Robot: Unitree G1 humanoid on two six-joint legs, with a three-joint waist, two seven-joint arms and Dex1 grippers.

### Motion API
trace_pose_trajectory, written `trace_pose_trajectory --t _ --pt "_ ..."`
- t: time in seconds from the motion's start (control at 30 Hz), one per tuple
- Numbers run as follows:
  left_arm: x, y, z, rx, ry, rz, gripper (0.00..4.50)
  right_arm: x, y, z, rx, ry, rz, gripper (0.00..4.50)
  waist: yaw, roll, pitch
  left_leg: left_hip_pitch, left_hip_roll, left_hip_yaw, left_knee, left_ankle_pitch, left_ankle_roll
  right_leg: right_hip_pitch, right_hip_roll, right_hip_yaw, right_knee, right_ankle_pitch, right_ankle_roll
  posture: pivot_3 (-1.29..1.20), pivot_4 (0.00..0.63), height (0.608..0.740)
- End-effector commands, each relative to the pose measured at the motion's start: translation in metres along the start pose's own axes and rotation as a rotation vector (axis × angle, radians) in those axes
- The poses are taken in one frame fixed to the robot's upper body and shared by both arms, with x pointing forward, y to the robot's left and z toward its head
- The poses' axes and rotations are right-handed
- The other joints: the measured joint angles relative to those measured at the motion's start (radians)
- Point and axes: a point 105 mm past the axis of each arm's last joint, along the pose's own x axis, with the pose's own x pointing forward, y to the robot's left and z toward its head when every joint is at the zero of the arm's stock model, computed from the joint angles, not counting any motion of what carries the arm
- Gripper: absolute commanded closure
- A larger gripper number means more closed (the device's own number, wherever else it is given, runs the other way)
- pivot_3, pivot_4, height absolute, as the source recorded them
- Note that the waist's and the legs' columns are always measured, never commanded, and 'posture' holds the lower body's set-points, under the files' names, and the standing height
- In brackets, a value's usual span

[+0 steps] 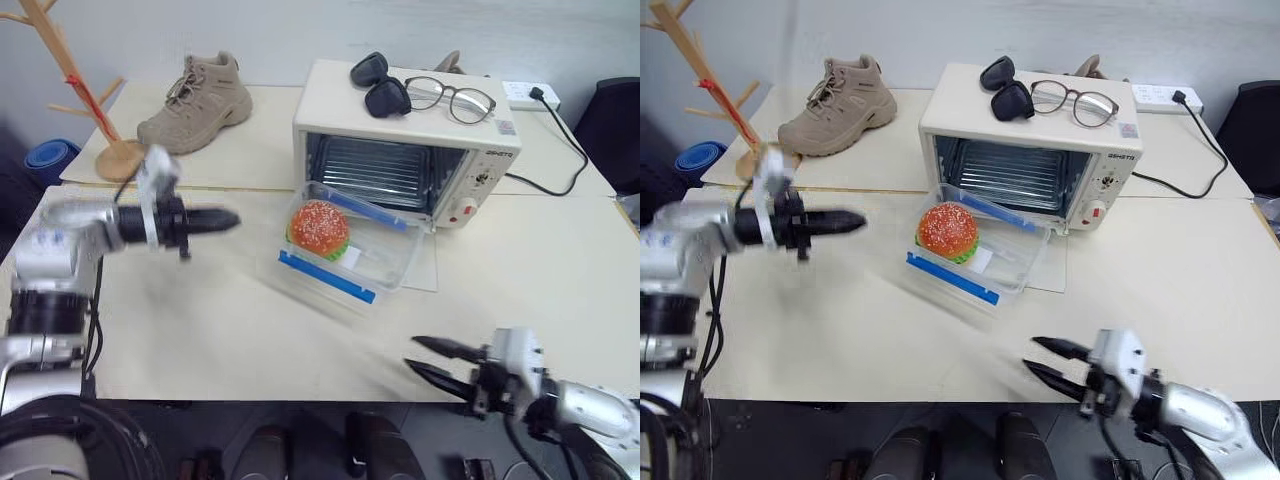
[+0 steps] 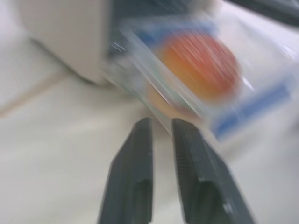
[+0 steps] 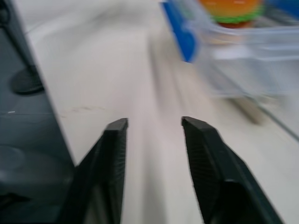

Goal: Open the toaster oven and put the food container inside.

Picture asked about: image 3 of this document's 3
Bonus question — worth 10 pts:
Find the blue container lid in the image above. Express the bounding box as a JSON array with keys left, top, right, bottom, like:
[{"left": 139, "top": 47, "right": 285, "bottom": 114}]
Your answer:
[{"left": 160, "top": 0, "right": 201, "bottom": 63}]

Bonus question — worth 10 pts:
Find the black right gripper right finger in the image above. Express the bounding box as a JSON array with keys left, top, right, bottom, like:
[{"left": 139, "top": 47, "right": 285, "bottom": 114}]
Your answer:
[{"left": 181, "top": 116, "right": 284, "bottom": 224}]

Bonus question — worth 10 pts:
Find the black round stand base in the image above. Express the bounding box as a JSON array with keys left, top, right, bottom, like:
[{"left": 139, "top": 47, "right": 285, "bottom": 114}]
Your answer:
[{"left": 10, "top": 66, "right": 45, "bottom": 95}]

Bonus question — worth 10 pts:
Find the clear plastic food container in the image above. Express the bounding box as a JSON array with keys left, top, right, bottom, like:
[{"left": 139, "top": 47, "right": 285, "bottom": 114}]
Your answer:
[{"left": 184, "top": 0, "right": 299, "bottom": 140}]

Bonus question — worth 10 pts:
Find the toy hamburger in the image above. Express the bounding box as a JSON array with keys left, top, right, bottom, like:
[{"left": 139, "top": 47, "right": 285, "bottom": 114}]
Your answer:
[{"left": 197, "top": 0, "right": 266, "bottom": 29}]

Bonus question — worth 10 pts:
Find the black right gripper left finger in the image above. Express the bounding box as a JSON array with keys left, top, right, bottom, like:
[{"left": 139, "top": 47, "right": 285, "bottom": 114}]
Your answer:
[{"left": 61, "top": 118, "right": 129, "bottom": 224}]

